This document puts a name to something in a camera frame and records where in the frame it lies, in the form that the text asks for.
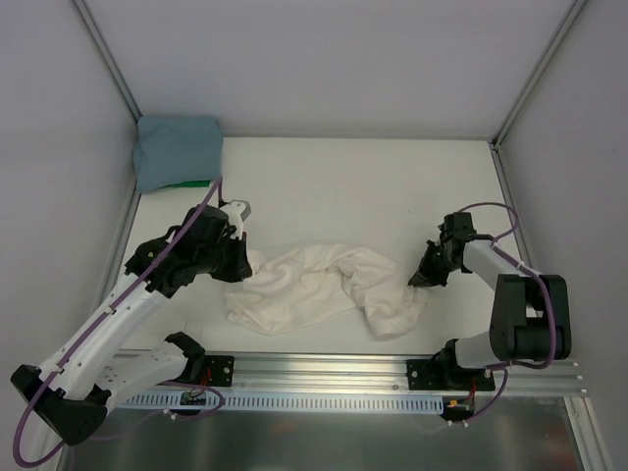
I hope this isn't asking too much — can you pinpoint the folded green t-shirt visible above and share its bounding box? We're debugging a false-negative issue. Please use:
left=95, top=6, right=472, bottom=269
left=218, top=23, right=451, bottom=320
left=166, top=181, right=212, bottom=188

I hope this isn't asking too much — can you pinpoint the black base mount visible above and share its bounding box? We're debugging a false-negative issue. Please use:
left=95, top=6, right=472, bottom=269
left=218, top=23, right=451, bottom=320
left=174, top=354, right=235, bottom=388
left=405, top=340, right=496, bottom=393

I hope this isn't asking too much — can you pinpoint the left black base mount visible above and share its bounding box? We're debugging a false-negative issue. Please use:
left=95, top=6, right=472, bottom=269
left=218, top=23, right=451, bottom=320
left=174, top=354, right=235, bottom=388

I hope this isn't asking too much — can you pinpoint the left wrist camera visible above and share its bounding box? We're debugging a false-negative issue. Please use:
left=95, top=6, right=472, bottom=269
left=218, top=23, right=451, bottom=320
left=219, top=199, right=251, bottom=240

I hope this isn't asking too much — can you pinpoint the folded blue t-shirt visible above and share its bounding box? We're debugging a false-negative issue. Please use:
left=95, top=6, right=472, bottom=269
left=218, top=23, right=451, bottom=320
left=132, top=116, right=224, bottom=193

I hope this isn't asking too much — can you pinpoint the aluminium mounting rail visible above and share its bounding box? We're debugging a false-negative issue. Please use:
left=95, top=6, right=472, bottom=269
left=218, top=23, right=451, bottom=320
left=117, top=345, right=590, bottom=399

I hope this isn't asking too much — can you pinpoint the white t-shirt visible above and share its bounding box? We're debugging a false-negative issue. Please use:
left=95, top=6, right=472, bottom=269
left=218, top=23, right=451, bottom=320
left=225, top=244, right=429, bottom=340

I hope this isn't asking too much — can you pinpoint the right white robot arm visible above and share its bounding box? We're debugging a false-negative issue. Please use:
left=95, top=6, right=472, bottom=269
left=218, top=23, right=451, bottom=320
left=408, top=211, right=572, bottom=390

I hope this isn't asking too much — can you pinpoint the left aluminium frame post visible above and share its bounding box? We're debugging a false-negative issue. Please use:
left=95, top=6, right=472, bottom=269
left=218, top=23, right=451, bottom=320
left=69, top=0, right=142, bottom=124

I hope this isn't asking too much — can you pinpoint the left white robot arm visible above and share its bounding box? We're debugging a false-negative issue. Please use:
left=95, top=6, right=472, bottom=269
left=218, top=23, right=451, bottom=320
left=11, top=200, right=252, bottom=446

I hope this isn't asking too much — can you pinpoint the white slotted cable duct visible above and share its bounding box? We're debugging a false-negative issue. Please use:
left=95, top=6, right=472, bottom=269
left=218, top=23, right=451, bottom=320
left=122, top=390, right=445, bottom=415

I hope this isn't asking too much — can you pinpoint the aluminium frame post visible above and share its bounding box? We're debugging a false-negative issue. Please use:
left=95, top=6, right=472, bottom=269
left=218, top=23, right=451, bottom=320
left=69, top=0, right=142, bottom=124
left=491, top=0, right=590, bottom=151

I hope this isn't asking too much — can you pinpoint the right aluminium frame post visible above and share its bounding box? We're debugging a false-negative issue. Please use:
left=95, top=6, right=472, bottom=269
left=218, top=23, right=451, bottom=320
left=491, top=0, right=590, bottom=151

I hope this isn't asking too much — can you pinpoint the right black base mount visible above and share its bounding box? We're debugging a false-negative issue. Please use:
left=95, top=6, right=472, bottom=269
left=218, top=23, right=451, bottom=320
left=405, top=340, right=496, bottom=393

